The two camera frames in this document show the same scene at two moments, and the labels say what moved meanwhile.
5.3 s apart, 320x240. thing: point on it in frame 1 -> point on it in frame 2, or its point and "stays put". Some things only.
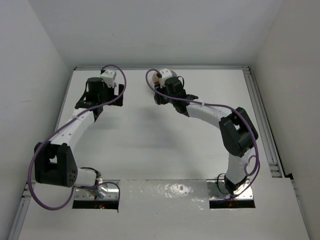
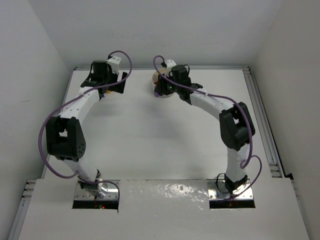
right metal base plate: [217, 190] stays put
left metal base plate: [111, 192] stays put
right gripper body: [157, 98] -> [162, 85]
